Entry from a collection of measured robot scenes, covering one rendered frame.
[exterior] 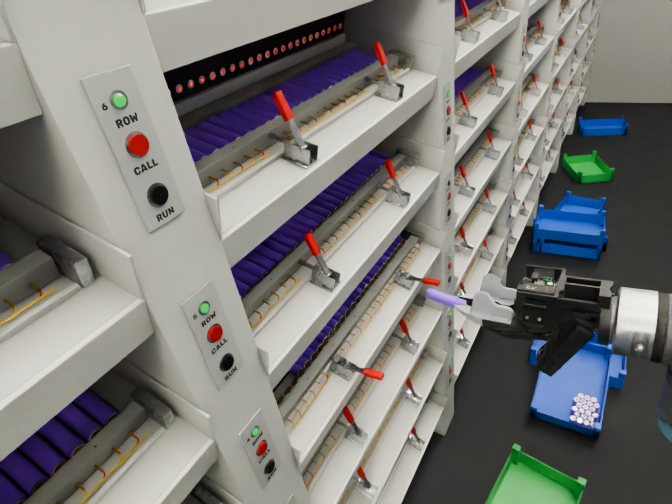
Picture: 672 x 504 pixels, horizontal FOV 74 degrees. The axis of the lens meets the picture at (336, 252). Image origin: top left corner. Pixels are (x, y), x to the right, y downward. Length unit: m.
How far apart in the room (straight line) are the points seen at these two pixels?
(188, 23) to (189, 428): 0.41
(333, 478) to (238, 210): 0.60
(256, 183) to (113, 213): 0.20
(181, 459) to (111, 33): 0.40
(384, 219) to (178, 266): 0.48
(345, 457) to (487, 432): 0.80
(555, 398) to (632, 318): 1.11
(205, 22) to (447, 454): 1.43
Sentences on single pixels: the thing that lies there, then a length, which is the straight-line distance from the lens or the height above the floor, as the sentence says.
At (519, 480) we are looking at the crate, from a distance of 1.59.
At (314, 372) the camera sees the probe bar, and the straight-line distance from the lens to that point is 0.78.
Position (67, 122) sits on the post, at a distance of 0.36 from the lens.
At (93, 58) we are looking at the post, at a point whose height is 1.34.
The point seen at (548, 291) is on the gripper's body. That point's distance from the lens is 0.67.
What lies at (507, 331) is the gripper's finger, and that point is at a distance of 0.69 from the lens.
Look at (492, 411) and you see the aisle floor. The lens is 1.71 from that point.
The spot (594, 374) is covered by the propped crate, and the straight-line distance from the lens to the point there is 1.80.
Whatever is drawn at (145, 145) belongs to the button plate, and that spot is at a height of 1.27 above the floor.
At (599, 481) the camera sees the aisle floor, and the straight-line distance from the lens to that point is 1.64.
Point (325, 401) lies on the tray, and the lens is 0.78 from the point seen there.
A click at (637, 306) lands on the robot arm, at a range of 0.67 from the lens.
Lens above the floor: 1.37
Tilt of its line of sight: 33 degrees down
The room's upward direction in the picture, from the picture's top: 10 degrees counter-clockwise
